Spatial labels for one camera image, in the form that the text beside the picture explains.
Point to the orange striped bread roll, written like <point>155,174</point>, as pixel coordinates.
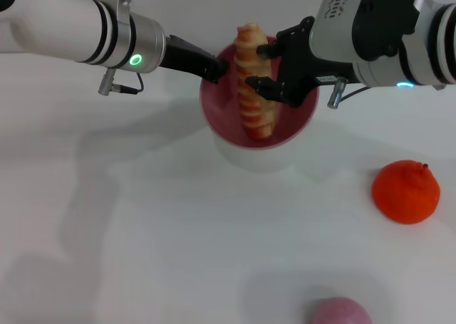
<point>253,89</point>

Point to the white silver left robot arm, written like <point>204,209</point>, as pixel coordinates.
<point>71,25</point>

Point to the orange red pear-shaped bread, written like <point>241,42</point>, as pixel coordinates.
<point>406,194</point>

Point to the pink plastic bowl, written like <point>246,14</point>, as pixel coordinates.
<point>299,124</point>

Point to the pink round bread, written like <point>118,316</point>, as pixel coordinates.
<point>340,313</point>

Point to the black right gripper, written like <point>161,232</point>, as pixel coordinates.
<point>303,71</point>

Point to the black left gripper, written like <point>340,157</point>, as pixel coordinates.
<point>189,58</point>

